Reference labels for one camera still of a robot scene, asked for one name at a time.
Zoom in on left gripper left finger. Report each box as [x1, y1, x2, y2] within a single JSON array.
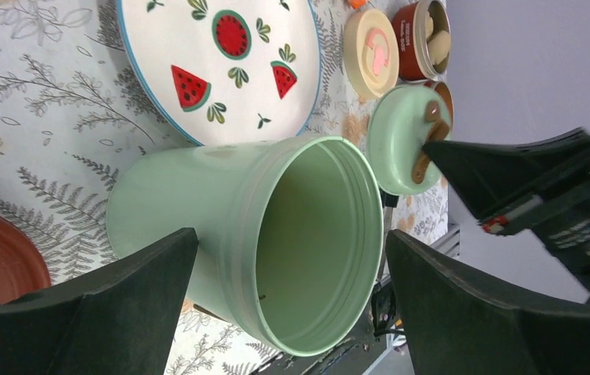
[[0, 228, 198, 374]]

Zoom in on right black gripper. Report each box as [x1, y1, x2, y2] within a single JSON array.
[[422, 128, 590, 294]]

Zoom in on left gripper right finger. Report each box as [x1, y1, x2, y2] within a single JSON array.
[[385, 230, 590, 374]]

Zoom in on green lid brown handle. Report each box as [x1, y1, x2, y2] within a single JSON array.
[[366, 84, 452, 195]]

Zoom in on green container cup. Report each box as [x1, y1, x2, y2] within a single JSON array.
[[105, 136, 383, 357]]

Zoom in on cream lid pink handle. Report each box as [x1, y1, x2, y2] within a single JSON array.
[[343, 9, 399, 100]]

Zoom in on white plate blue rim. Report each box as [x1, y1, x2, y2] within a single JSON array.
[[116, 0, 322, 145]]

